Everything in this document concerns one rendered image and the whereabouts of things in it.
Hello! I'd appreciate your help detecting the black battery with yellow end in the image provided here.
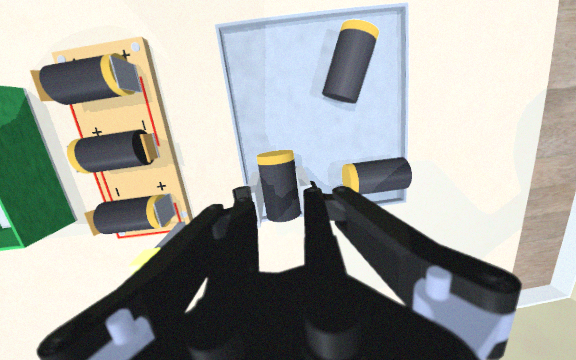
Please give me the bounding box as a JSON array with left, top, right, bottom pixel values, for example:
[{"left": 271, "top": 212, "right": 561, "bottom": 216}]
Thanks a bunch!
[
  {"left": 67, "top": 129, "right": 154, "bottom": 174},
  {"left": 342, "top": 157, "right": 412, "bottom": 195},
  {"left": 256, "top": 150, "right": 301, "bottom": 222},
  {"left": 93, "top": 194, "right": 165, "bottom": 235},
  {"left": 39, "top": 53, "right": 136, "bottom": 105},
  {"left": 322, "top": 19, "right": 379, "bottom": 104}
]

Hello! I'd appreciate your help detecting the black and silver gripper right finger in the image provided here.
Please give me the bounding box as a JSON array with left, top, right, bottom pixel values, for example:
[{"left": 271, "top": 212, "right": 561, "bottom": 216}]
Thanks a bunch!
[{"left": 295, "top": 165, "right": 522, "bottom": 360}]

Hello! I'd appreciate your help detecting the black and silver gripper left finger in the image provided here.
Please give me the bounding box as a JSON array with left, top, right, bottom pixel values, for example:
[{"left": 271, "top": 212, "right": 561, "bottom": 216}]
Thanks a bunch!
[{"left": 36, "top": 171, "right": 264, "bottom": 360}]

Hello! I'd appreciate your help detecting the green open-top box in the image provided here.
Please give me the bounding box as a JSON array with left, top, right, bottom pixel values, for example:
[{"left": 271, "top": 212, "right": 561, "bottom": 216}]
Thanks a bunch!
[{"left": 0, "top": 85, "right": 78, "bottom": 251}]

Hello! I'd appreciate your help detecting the light blue tray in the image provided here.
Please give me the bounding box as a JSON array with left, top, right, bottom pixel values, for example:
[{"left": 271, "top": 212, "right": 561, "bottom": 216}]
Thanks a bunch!
[{"left": 215, "top": 2, "right": 409, "bottom": 194}]

